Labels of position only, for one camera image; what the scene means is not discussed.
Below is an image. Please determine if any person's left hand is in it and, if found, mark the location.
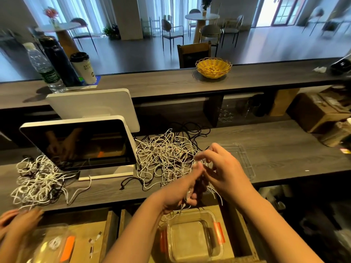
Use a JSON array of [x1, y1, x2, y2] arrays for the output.
[[148, 161, 207, 213]]

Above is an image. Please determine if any person's right hand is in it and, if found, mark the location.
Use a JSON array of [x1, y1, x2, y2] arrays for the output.
[[195, 142, 259, 204]]

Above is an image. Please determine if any clear container drawer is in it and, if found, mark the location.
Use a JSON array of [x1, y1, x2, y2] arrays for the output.
[[16, 223, 76, 263], [159, 210, 226, 263]]

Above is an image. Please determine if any person's right forearm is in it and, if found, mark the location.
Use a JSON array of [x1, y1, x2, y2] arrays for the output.
[[230, 186, 324, 263]]

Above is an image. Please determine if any person's left forearm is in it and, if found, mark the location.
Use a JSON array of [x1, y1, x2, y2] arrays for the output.
[[101, 194, 182, 263]]

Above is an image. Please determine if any brown cardboard box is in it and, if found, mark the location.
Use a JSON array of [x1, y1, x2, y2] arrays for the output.
[[296, 91, 351, 134]]

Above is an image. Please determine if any pile of white containers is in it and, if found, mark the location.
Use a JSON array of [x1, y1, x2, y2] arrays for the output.
[[258, 183, 297, 211]]

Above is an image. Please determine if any wooden drawer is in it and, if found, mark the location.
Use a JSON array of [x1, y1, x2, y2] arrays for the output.
[[118, 202, 260, 263], [33, 211, 119, 263]]

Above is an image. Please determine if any flat cardboard sheet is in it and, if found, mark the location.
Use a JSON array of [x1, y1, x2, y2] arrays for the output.
[[269, 87, 301, 117]]

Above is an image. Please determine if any yellow woven basket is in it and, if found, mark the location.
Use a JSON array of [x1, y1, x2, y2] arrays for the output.
[[195, 57, 233, 80]]

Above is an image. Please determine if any grey wooden bar counter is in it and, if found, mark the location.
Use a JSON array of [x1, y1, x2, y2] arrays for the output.
[[0, 57, 351, 110]]

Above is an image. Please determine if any white touchscreen monitor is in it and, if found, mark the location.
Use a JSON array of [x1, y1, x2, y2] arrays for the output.
[[20, 115, 138, 181]]

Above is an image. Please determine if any white customer display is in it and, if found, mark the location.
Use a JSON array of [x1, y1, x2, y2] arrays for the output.
[[45, 88, 140, 134]]

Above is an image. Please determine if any brown wooden chair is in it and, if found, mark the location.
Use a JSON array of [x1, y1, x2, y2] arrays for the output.
[[177, 42, 212, 69]]

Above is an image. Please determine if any blue white notebook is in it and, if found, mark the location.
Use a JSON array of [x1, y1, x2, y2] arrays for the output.
[[82, 74, 103, 88]]

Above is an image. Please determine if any black metal chair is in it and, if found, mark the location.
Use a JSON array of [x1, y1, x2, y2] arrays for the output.
[[70, 18, 99, 53], [162, 18, 185, 52], [199, 24, 223, 55]]

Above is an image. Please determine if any white paper coffee cup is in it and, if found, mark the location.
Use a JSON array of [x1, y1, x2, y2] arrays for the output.
[[69, 52, 97, 85]]

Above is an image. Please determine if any black device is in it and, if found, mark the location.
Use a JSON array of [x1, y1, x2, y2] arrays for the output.
[[329, 52, 351, 76]]

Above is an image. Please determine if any round wooden table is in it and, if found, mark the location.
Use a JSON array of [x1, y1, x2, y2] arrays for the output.
[[185, 12, 220, 43], [35, 22, 83, 58]]

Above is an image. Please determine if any green potted plant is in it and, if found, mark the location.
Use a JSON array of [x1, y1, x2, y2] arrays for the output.
[[102, 24, 118, 41]]

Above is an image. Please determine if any black thermos bottle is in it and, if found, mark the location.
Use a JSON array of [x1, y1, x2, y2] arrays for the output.
[[38, 35, 83, 88]]

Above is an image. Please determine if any clear plastic water bottle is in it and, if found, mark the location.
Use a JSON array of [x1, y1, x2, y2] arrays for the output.
[[23, 42, 65, 94]]

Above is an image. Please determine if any pink flower vase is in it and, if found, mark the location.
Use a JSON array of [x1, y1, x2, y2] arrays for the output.
[[44, 7, 60, 25]]

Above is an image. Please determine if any clear lid orange handle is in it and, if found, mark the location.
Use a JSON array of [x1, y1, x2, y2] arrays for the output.
[[208, 142, 257, 182]]

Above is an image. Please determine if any black cable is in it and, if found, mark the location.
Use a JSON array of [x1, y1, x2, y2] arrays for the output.
[[121, 175, 149, 191]]

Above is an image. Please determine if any bundle of black cables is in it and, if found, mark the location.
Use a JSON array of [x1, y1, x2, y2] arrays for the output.
[[165, 122, 212, 151]]

